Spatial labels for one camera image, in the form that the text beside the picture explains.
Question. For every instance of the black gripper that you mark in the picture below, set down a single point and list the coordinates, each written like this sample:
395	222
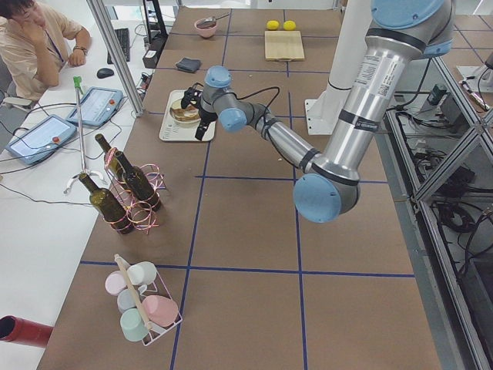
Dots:
206	116

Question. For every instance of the bread slice sandwich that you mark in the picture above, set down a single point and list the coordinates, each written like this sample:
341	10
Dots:
189	114

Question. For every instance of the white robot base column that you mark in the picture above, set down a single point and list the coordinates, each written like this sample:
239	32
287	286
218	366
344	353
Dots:
322	113

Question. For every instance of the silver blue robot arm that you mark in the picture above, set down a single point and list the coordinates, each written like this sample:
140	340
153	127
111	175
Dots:
399	32

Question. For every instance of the white serving tray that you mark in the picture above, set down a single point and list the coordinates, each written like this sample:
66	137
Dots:
173	130

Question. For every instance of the dark grey folded cloth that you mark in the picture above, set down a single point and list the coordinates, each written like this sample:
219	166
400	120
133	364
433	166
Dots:
188	65

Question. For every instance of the black box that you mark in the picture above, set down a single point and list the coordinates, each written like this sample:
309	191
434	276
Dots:
153	53

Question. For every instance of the pink bowl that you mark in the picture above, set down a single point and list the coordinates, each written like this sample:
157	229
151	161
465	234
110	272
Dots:
206	28

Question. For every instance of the metal scoop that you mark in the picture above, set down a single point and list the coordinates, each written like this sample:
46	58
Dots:
213	18

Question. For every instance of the green wine bottle middle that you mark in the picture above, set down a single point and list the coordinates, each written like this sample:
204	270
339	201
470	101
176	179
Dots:
137	182

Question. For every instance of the green wine bottle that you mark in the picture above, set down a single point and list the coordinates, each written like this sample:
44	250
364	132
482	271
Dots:
111	164
107	205
137	182

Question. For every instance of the blue teach pendant far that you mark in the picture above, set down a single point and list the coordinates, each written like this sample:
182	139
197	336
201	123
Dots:
98	105

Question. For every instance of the blue teach pendant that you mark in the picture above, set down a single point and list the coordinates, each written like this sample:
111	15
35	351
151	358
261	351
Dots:
98	105
42	140

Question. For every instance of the black computer mouse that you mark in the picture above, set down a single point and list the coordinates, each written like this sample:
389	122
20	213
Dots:
104	73

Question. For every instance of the green wine bottle back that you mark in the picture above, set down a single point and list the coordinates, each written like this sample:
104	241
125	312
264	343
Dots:
111	164

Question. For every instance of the black keyboard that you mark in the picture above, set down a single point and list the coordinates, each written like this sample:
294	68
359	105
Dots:
122	36

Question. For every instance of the wooden cutting board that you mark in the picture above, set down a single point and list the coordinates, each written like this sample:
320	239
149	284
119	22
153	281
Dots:
283	46

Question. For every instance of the yellow lemon left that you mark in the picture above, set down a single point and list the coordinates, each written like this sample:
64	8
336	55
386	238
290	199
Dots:
272	25

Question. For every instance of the yellow lemon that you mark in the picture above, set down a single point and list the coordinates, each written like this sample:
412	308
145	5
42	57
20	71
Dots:
289	25
272	25

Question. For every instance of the reacher grabber tool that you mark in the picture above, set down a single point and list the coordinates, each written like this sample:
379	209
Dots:
84	169

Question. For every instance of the yellow lemon right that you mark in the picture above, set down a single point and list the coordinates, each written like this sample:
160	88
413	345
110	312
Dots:
289	25

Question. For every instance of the green wine bottle front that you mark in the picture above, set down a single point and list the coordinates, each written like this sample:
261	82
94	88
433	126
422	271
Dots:
107	205

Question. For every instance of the blue teach pendant near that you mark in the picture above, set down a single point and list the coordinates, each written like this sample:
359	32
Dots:
42	140

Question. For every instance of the white cup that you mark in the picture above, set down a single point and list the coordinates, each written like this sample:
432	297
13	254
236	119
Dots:
142	273

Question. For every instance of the seated person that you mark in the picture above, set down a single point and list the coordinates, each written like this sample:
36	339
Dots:
36	42

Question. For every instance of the light pink cup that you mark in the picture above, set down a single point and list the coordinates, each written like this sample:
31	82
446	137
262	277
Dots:
115	283

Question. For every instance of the grey cup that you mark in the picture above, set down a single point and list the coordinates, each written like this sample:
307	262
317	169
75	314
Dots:
125	301

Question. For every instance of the mint green cup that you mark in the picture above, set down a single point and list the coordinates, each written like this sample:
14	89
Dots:
132	325

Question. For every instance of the red tube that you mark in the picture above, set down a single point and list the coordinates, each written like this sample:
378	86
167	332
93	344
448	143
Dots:
25	332

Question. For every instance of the aluminium frame post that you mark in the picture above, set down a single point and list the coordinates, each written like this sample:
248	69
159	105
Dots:
104	24

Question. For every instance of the wooden rack handle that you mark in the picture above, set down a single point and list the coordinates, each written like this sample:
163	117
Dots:
121	263

